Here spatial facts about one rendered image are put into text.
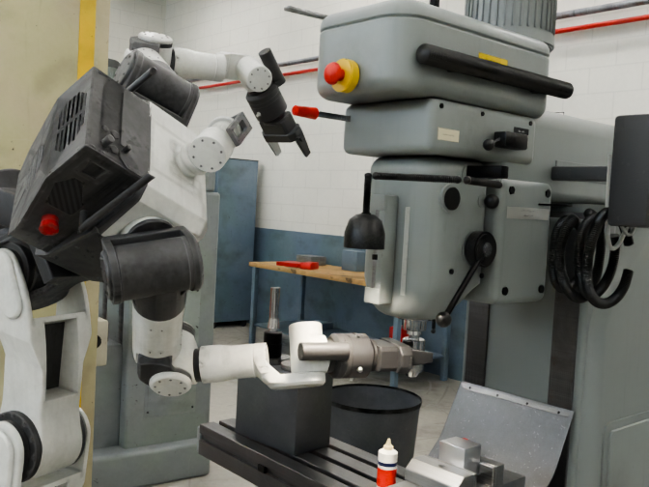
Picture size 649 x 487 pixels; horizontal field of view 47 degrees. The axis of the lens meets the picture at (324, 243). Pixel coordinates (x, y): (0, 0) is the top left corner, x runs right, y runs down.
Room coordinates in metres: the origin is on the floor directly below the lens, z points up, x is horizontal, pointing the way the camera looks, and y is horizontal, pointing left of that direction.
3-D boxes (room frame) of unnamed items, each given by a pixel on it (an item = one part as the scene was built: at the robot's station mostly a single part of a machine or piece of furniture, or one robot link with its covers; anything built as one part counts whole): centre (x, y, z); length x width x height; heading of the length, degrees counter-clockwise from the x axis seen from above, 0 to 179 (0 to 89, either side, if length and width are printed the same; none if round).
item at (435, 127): (1.54, -0.23, 1.68); 0.34 x 0.24 x 0.10; 131
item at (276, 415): (1.82, 0.08, 1.04); 0.22 x 0.12 x 0.20; 46
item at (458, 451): (1.41, -0.28, 1.05); 0.06 x 0.05 x 0.06; 43
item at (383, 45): (1.52, -0.21, 1.81); 0.47 x 0.26 x 0.16; 131
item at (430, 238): (1.51, -0.20, 1.47); 0.21 x 0.19 x 0.32; 41
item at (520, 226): (1.64, -0.34, 1.47); 0.24 x 0.19 x 0.26; 41
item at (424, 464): (1.37, -0.24, 1.03); 0.12 x 0.06 x 0.04; 43
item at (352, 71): (1.36, -0.02, 1.76); 0.06 x 0.02 x 0.06; 41
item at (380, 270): (1.44, -0.11, 1.44); 0.04 x 0.04 x 0.21; 41
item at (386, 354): (1.48, -0.11, 1.23); 0.13 x 0.12 x 0.10; 21
